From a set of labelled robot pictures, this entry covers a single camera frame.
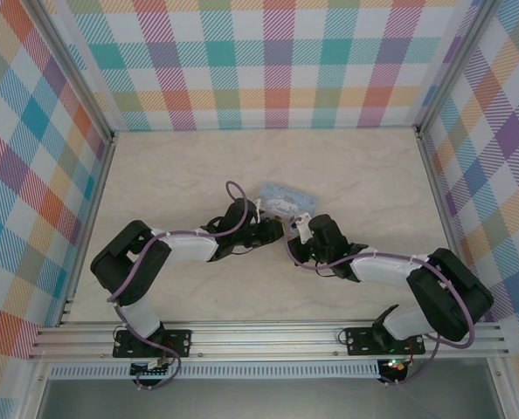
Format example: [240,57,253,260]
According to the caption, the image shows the blue-grey plastic bag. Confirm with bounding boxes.
[256,182,321,220]

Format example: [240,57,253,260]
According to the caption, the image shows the small circuit board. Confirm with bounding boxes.
[379,357,407,374]
[130,360,173,377]

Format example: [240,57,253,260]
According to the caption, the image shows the grey metal shelf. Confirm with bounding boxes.
[36,375,503,419]

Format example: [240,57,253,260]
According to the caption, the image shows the long aluminium mounting rail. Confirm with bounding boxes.
[27,320,512,362]

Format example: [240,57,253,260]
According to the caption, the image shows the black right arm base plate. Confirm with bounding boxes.
[344,326,426,357]

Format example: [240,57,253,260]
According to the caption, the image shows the aluminium floor rail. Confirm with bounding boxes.
[57,133,120,327]
[415,128,483,315]

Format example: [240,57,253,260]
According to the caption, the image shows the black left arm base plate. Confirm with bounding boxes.
[112,327,194,360]

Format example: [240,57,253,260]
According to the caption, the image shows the white slotted cable duct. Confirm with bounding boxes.
[49,360,381,380]

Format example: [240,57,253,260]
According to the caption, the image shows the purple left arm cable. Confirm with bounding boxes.
[107,180,260,392]

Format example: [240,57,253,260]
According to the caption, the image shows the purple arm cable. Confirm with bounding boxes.
[283,220,478,388]
[107,180,260,392]

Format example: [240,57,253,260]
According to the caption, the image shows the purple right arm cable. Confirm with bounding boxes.
[283,220,478,388]

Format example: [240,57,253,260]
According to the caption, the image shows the aluminium frame post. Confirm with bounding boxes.
[25,0,117,143]
[415,0,496,134]

